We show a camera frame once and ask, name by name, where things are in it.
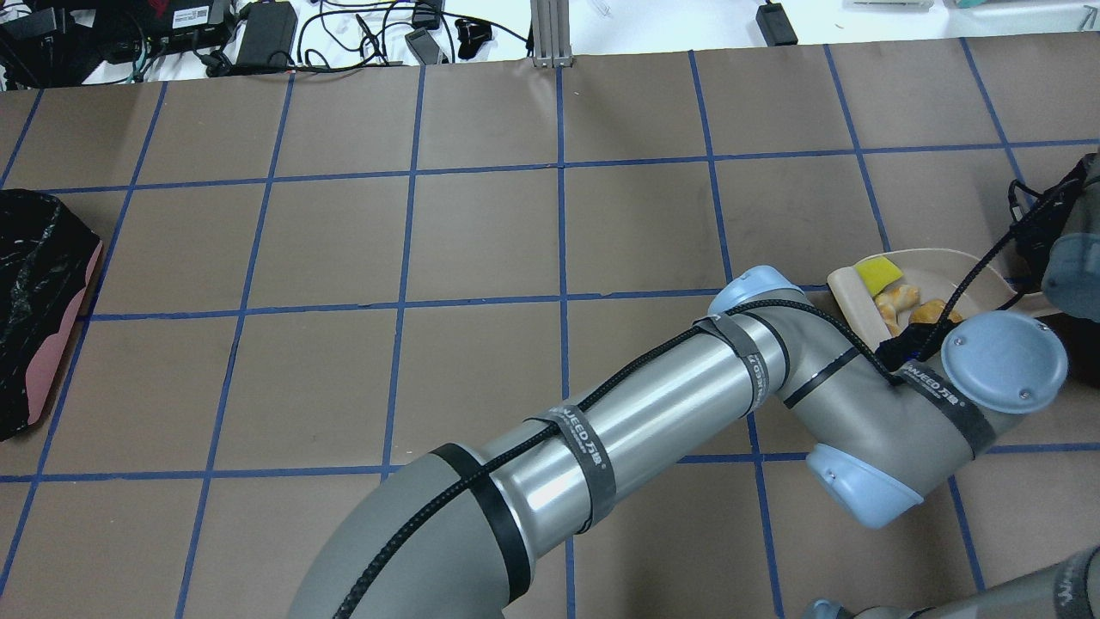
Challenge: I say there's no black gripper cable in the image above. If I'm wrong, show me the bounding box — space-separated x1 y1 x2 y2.
331 181 1084 619

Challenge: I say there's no aluminium frame post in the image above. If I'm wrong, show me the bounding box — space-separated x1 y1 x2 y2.
530 0 574 68

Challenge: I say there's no croissant bread piece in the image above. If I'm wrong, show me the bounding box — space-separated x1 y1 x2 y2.
873 285 920 338

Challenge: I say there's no yellow sponge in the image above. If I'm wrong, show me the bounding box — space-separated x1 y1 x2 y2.
853 255 904 297

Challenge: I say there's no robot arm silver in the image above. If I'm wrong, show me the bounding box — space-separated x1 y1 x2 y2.
288 266 1068 618
785 154 1097 528

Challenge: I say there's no bin with black bag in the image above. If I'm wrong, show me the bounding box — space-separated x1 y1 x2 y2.
1 189 103 440

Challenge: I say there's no black power brick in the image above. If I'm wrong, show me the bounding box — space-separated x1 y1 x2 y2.
233 1 297 73

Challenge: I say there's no black power adapter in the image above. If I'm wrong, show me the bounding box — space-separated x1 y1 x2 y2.
755 1 798 47

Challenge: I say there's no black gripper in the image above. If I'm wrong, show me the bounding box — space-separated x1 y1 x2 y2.
1010 163 1085 285

